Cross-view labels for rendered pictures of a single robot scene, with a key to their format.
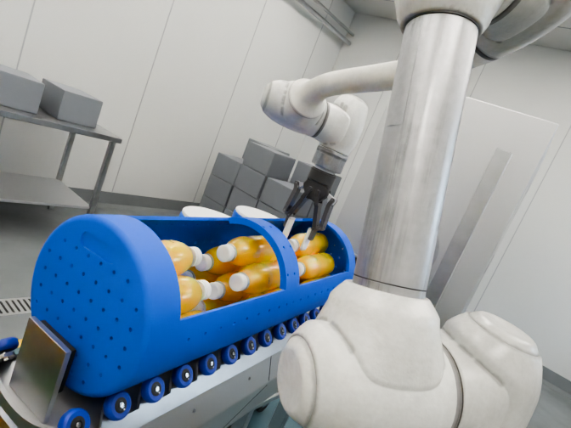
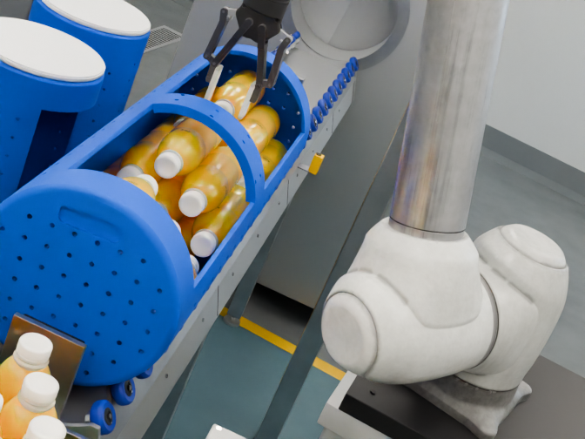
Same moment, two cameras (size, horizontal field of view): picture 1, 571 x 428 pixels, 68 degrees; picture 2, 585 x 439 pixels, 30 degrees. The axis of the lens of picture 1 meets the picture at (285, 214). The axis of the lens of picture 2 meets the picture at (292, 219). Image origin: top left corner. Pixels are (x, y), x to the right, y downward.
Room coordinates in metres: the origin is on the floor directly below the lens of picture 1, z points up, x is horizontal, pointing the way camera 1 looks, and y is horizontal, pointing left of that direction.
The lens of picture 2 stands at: (-0.58, 0.52, 1.83)
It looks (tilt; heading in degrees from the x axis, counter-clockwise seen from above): 24 degrees down; 336
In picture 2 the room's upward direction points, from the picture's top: 23 degrees clockwise
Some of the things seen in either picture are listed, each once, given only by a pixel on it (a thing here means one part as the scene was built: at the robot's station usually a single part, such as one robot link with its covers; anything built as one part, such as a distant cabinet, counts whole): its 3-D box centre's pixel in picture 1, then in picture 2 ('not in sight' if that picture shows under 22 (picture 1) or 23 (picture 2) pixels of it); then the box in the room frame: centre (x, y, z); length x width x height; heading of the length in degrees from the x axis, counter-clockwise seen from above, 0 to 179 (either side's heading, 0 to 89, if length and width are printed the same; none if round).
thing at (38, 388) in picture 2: not in sight; (39, 390); (0.39, 0.29, 1.10); 0.04 x 0.04 x 0.02
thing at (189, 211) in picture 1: (217, 222); (39, 49); (1.60, 0.23, 1.03); 0.28 x 0.28 x 0.01
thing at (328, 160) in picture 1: (329, 160); not in sight; (1.20, -0.06, 1.42); 0.09 x 0.09 x 0.06
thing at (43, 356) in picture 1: (43, 367); (39, 365); (0.58, 0.25, 0.99); 0.10 x 0.02 x 0.12; 63
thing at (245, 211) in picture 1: (262, 218); (95, 8); (1.98, 0.09, 1.03); 0.28 x 0.28 x 0.01
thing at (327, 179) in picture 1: (318, 185); (261, 14); (1.20, -0.06, 1.35); 0.08 x 0.07 x 0.09; 63
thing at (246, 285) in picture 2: not in sight; (264, 244); (2.36, -0.72, 0.31); 0.06 x 0.06 x 0.63; 63
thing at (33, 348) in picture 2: not in sight; (33, 349); (0.46, 0.29, 1.10); 0.04 x 0.04 x 0.02
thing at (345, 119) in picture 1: (341, 122); not in sight; (1.20, -0.04, 1.53); 0.13 x 0.11 x 0.16; 111
